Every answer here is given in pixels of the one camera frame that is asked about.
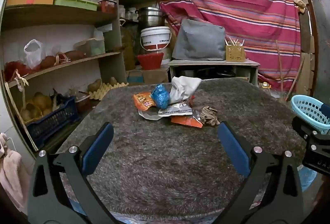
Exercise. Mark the grey shaggy rug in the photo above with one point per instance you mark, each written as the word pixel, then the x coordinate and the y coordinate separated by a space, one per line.
pixel 165 162

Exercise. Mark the red woven basket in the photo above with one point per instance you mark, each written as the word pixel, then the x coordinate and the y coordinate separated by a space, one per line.
pixel 150 61

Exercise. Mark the small red plastic basket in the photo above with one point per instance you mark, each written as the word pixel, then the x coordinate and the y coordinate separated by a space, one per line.
pixel 107 6

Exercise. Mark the stack of flattened cardboard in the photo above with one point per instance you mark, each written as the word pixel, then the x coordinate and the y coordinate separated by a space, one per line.
pixel 306 72

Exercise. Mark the red striped cloth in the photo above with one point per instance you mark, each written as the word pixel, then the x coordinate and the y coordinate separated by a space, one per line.
pixel 232 7

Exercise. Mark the dark blue plastic crate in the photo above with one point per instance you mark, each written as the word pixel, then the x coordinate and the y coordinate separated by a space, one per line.
pixel 55 121

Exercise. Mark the yellow chopstick holder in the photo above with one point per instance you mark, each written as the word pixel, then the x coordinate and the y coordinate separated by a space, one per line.
pixel 235 54

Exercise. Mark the wooden framed glass door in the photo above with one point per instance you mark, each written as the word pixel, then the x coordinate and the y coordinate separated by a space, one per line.
pixel 318 20

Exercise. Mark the yellow egg tray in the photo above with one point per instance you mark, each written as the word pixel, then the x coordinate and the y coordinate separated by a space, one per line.
pixel 108 90

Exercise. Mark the white plastic bucket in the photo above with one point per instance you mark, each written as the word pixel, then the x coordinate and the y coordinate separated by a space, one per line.
pixel 156 38

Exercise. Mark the hanging brown dried bundle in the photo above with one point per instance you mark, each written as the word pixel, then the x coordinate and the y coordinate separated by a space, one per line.
pixel 300 5

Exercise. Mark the pink towel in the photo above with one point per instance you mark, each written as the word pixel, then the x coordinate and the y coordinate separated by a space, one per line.
pixel 13 175

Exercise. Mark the steel pot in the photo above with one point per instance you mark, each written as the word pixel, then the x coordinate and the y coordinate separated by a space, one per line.
pixel 149 16

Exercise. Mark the clear plastic container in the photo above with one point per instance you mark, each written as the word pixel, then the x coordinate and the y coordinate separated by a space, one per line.
pixel 90 47

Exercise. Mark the sweet potato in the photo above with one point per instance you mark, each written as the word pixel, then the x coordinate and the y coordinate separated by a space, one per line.
pixel 73 55
pixel 47 61

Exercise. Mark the light blue plastic basket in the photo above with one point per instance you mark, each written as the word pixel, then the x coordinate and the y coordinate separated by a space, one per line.
pixel 306 108

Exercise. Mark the low wooden cabinet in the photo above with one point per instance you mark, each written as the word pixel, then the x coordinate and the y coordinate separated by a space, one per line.
pixel 214 63

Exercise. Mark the orange red wrapper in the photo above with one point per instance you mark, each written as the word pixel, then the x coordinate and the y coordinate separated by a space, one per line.
pixel 185 121

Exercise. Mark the brown paper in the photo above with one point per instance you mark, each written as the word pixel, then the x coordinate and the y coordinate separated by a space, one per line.
pixel 210 115

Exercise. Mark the small red packet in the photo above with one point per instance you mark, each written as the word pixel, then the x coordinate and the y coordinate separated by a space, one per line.
pixel 192 100

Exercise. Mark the white plastic bag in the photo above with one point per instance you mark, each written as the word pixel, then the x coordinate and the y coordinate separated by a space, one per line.
pixel 33 55
pixel 184 86

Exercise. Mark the red mesh bag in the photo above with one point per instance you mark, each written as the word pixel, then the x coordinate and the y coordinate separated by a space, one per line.
pixel 14 70

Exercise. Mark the clear plastic wrapper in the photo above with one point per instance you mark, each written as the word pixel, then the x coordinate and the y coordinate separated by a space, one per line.
pixel 148 115

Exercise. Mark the yellow capped oil bottle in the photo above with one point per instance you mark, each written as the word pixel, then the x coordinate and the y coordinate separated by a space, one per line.
pixel 265 85

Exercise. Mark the green plastic tray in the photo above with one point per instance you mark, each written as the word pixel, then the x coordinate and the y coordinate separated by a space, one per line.
pixel 74 3

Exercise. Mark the grey cloth cover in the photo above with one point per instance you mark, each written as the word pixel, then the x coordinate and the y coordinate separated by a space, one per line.
pixel 198 41

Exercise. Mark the large yellow oil jug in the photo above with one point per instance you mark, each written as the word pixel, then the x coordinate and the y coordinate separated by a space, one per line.
pixel 127 46

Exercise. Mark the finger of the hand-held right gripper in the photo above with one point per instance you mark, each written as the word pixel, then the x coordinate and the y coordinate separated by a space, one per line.
pixel 300 123
pixel 326 118

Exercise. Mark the blue plastic bag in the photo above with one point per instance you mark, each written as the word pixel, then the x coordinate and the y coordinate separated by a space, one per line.
pixel 159 96

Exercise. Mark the long wooden stick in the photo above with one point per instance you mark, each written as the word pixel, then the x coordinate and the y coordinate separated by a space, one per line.
pixel 295 79

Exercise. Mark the wide wooden shelf unit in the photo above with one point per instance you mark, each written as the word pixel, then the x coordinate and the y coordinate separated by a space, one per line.
pixel 51 14

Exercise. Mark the pile of potatoes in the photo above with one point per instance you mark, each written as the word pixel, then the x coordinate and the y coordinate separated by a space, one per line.
pixel 38 104

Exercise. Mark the orange snack wrapper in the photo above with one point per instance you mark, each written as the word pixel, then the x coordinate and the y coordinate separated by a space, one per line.
pixel 143 100

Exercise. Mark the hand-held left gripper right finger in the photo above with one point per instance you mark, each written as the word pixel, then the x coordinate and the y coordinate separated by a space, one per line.
pixel 233 148

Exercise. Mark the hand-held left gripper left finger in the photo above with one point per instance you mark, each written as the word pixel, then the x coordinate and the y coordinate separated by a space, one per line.
pixel 99 146

